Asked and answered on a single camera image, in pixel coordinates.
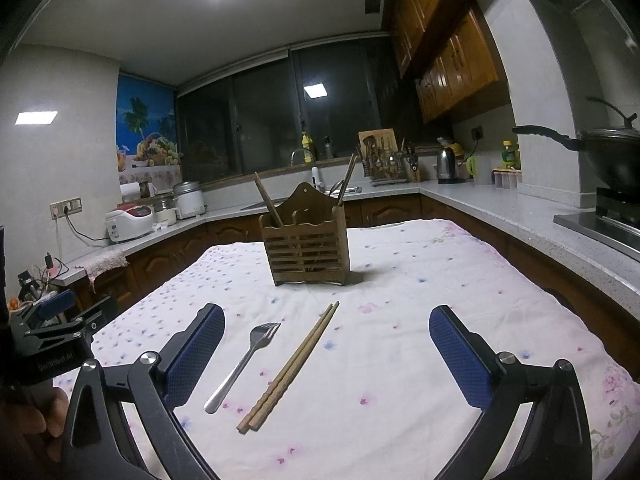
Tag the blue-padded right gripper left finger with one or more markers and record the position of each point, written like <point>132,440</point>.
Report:
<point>98,442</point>

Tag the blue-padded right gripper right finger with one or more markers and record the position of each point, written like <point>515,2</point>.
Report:
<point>555,442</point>

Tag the wooden chopstick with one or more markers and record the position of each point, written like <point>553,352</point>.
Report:
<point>285,372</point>
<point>348,176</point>
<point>295,372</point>
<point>274,213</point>

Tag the dish rack with utensils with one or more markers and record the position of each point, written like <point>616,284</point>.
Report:
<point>384,167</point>

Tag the person's left hand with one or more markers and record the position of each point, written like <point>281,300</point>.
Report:
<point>39,430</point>

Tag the white rice cooker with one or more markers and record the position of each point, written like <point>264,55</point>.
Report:
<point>130,223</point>

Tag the steel fork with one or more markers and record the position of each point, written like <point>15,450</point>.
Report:
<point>260,337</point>

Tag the white pot with lid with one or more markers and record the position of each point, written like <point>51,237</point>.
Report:
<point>189,201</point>

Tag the white floral tablecloth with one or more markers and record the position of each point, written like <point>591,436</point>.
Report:
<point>352,386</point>

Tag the tropical fruit poster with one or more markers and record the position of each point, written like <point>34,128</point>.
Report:
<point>146,133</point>

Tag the spice jar rack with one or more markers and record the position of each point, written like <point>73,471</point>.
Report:
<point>507,178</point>

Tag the wooden utensil holder caddy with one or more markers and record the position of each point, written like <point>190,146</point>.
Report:
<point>308,242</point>

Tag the yellow oil bottle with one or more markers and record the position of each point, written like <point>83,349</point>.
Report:
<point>509,155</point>

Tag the steel electric kettle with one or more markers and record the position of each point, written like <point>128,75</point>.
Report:
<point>448,161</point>

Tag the black wok pan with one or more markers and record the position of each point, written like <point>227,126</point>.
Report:
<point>612,152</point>

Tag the yellow dish soap bottle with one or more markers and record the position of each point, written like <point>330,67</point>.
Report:
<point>308,148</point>

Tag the wooden cutting board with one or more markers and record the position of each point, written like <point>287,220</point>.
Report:
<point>377,142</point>

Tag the wooden upper cabinets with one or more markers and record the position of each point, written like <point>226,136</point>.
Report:
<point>446,53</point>

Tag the wall power outlet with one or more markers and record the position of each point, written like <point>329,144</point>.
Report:
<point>64,208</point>

